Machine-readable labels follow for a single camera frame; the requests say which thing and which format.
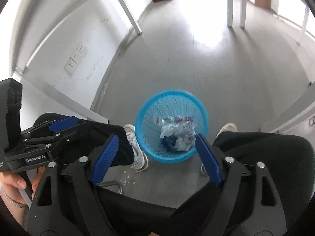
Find trash pile in basket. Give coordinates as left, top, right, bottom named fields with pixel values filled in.
left=154, top=116, right=196, bottom=152

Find person's left hand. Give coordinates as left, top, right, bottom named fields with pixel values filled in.
left=1, top=167, right=45, bottom=204

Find white left sneaker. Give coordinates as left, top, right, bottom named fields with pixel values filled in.
left=123, top=124, right=149, bottom=172

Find white sneaker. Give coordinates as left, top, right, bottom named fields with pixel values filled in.
left=200, top=123, right=238, bottom=176
left=123, top=124, right=149, bottom=172

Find white right sneaker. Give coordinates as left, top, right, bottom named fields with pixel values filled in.
left=200, top=123, right=238, bottom=176

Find blue plastic waste basket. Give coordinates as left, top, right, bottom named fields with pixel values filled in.
left=134, top=89, right=209, bottom=164

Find person's right leg black trousers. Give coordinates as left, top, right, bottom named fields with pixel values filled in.
left=171, top=132, right=314, bottom=235

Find wall socket panel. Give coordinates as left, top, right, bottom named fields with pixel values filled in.
left=64, top=41, right=88, bottom=75

